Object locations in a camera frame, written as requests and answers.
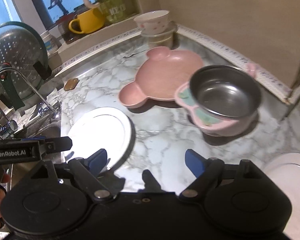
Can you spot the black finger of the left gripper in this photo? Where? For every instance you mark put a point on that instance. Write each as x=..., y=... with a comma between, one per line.
x=55, y=145

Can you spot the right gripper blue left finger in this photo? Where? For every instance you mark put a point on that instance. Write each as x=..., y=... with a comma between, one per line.
x=85, y=172

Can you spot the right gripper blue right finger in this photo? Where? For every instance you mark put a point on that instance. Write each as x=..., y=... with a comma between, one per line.
x=207, y=173

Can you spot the steel bowl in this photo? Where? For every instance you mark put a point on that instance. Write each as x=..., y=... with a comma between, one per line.
x=221, y=100

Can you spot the pink bear-shaped plate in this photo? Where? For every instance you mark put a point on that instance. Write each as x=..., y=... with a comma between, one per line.
x=160, y=76

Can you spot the stainless steel sink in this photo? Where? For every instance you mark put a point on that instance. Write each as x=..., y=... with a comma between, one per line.
x=46, y=124

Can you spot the white round plate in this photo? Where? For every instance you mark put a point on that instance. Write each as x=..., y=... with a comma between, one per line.
x=102, y=128

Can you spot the brown soap bar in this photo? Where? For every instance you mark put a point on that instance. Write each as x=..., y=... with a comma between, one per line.
x=71, y=84

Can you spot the metal colander with green rim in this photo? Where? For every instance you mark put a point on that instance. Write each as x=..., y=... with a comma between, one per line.
x=21, y=48

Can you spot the white plate at right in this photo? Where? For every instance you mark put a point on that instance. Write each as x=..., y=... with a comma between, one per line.
x=284, y=171

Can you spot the small white plastic bottle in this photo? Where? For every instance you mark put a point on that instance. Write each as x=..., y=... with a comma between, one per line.
x=49, y=42

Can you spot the dark glass jar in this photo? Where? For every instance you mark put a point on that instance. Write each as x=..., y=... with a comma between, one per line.
x=63, y=27

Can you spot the yellow mug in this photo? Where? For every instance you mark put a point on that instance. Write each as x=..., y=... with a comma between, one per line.
x=88, y=22

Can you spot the clear plastic lidded container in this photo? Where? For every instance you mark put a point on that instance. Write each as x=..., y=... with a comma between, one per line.
x=165, y=39

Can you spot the white floral ceramic bowl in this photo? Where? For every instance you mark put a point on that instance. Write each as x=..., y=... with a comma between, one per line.
x=154, y=22

